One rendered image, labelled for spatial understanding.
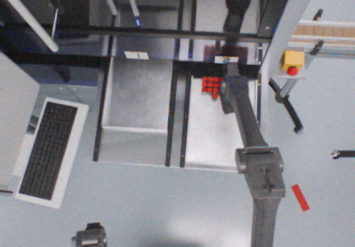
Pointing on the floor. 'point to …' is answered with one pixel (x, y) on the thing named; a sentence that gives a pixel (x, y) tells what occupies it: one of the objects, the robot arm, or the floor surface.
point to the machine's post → (287, 24)
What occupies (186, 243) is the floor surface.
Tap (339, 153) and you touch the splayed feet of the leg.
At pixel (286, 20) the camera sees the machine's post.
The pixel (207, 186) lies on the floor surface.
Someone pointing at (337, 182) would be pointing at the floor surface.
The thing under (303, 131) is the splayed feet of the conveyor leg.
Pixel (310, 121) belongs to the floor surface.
